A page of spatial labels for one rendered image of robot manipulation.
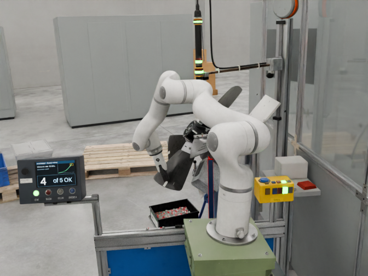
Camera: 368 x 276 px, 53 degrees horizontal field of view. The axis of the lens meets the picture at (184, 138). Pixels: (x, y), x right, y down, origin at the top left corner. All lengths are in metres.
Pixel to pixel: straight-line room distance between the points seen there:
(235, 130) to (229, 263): 0.44
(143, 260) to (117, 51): 5.84
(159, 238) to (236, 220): 0.56
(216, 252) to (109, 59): 6.29
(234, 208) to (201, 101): 0.42
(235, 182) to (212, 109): 0.29
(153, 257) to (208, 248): 0.59
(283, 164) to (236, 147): 1.11
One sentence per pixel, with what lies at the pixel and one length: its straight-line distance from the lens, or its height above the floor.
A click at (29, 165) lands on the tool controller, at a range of 1.70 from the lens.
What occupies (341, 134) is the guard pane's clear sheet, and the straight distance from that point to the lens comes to 2.09.
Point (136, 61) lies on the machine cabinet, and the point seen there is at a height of 1.20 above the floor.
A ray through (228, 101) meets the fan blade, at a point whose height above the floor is 1.37.
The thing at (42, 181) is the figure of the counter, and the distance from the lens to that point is 1.70.
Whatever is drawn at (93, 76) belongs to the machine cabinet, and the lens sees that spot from 7.33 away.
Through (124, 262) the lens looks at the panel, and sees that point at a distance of 1.90.
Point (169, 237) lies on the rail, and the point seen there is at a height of 0.82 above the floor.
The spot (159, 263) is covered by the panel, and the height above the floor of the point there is 0.68.
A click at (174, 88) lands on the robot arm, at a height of 1.53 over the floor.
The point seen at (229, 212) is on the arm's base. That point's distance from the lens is 1.34.
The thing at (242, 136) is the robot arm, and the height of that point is 1.42.
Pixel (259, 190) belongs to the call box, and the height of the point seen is 1.04.
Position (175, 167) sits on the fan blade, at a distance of 2.05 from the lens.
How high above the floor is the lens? 1.76
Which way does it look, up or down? 16 degrees down
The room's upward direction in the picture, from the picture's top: 2 degrees counter-clockwise
